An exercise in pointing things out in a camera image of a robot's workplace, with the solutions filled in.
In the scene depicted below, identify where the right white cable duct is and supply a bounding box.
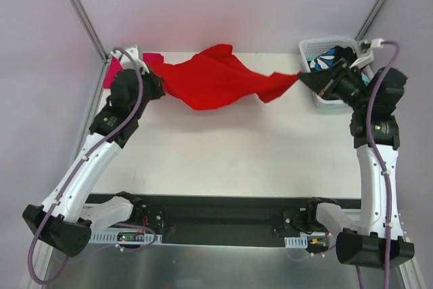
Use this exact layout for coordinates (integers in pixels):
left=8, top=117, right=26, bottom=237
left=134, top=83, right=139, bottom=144
left=284, top=236, right=309, bottom=249

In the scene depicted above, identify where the black t shirt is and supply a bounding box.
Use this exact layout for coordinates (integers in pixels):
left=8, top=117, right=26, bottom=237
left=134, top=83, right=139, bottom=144
left=333, top=46, right=357, bottom=64

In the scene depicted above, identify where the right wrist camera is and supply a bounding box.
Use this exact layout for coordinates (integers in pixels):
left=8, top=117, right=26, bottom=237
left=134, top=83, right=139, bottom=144
left=350, top=39, right=384, bottom=69

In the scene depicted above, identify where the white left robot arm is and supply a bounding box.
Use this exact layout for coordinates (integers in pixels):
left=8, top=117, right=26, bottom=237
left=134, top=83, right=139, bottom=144
left=22, top=68, right=164, bottom=257

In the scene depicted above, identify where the left aluminium frame post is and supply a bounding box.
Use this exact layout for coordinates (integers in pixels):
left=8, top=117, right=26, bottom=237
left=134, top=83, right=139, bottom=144
left=69, top=0, right=108, bottom=62

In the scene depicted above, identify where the white plastic laundry basket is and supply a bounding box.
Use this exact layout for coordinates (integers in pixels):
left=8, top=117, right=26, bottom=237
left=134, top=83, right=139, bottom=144
left=298, top=36, right=373, bottom=114

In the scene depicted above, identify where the left white cable duct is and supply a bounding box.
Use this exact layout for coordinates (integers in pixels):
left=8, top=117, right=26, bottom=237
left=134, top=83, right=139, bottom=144
left=89, top=230, right=162, bottom=245

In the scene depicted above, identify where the folded magenta t shirt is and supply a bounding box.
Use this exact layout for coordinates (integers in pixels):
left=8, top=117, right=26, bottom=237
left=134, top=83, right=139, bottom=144
left=103, top=52, right=164, bottom=89

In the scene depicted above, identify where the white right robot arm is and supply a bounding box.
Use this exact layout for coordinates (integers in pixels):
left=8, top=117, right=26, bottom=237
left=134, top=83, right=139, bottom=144
left=298, top=60, right=415, bottom=269

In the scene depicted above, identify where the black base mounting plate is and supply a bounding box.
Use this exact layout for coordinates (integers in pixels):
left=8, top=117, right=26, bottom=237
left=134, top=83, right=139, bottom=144
left=87, top=193, right=363, bottom=245

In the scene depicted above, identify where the white cable duct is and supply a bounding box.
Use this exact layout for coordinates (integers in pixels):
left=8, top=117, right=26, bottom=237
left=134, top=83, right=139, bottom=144
left=284, top=236, right=309, bottom=249
left=89, top=230, right=162, bottom=245

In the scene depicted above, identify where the red t shirt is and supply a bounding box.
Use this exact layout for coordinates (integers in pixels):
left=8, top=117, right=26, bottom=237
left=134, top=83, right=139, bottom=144
left=150, top=44, right=302, bottom=110

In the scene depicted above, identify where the teal pink garment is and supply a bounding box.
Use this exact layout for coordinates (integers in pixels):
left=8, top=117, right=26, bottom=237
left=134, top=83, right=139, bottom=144
left=306, top=47, right=337, bottom=72

